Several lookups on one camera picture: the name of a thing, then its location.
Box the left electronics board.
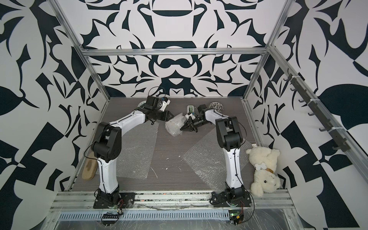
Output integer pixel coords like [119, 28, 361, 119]
[101, 212, 124, 226]

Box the black white speckled bowl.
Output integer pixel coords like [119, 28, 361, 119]
[209, 102, 224, 113]

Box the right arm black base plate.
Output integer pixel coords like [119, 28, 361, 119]
[209, 188, 253, 208]

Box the grey wall hook rail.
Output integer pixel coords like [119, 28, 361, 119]
[284, 69, 351, 152]

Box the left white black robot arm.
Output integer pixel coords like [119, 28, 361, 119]
[91, 107, 174, 198]

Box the bubble wrap sheet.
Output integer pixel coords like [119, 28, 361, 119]
[182, 126, 254, 190]
[117, 122, 159, 179]
[165, 113, 187, 137]

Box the wooden oval brush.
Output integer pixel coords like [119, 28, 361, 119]
[81, 151, 98, 181]

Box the aluminium frame rail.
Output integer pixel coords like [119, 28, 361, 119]
[81, 48, 266, 57]

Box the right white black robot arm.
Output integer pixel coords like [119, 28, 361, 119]
[180, 104, 245, 200]

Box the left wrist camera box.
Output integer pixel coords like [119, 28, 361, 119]
[144, 96, 171, 111]

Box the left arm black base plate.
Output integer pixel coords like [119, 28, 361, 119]
[93, 191, 136, 209]

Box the yellow patterned bowl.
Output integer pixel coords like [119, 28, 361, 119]
[138, 101, 146, 108]

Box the right electronics board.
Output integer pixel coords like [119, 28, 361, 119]
[229, 210, 244, 225]

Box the electronics board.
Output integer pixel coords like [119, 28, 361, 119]
[101, 212, 124, 226]
[229, 210, 244, 225]

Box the white teddy bear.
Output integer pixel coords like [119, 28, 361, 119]
[246, 147, 281, 197]

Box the white slotted cable duct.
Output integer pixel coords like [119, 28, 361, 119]
[58, 210, 230, 221]

